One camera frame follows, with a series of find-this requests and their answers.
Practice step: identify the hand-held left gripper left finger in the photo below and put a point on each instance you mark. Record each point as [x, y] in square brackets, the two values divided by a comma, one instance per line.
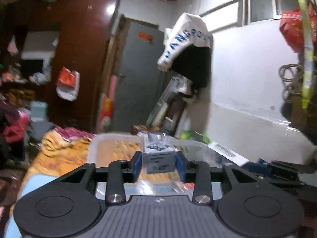
[137, 165]

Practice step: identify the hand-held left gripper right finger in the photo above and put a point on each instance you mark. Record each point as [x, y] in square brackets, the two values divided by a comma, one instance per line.
[179, 166]

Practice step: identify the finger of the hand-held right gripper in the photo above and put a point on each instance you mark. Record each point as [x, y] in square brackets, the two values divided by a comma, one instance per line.
[287, 167]
[263, 171]

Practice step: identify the grey box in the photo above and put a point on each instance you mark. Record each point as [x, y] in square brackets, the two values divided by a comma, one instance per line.
[158, 160]

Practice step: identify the clear plastic bin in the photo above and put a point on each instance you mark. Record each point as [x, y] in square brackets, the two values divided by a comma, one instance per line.
[111, 148]

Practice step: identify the green plastic bag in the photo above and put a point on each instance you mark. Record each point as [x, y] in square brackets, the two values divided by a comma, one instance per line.
[190, 136]

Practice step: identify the white labelled paper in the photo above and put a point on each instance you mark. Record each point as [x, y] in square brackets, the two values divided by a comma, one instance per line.
[227, 151]

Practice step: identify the brown hanging bag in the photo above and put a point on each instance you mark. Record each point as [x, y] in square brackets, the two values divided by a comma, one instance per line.
[297, 119]

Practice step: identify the red poster roll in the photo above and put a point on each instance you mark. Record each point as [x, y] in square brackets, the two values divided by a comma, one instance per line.
[106, 114]

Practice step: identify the leaning folded metal rack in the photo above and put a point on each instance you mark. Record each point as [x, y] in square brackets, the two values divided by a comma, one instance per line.
[163, 106]

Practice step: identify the orange printed blanket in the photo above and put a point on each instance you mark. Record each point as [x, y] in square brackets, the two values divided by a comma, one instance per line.
[59, 148]

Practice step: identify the pink foam roll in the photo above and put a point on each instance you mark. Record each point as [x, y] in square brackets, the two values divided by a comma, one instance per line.
[113, 89]

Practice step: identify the grey door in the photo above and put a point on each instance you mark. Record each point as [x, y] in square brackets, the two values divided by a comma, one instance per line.
[138, 79]

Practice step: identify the light blue mat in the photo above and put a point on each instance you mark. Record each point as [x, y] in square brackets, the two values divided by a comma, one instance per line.
[32, 186]

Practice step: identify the red and white plastic bag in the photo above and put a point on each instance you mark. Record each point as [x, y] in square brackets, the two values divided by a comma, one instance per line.
[66, 84]

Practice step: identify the teal box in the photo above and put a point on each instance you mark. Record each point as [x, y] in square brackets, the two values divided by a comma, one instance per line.
[39, 110]

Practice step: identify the pile of red clothes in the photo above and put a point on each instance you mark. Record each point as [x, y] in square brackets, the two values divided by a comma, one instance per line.
[13, 126]

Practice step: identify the dark red wooden wardrobe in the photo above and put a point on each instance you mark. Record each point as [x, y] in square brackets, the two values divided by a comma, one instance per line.
[79, 42]

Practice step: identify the white and black hanging jacket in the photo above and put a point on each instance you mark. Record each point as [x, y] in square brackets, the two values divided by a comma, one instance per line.
[188, 29]

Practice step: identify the red hanging bag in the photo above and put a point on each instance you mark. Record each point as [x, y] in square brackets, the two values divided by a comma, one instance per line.
[292, 29]

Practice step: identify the black monitor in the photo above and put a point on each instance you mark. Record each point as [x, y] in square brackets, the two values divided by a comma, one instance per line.
[31, 68]

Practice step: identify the window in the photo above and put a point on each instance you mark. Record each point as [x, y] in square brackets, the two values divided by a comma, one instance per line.
[262, 5]

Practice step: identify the metal rod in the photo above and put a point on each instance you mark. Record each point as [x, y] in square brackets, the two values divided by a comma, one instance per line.
[223, 5]

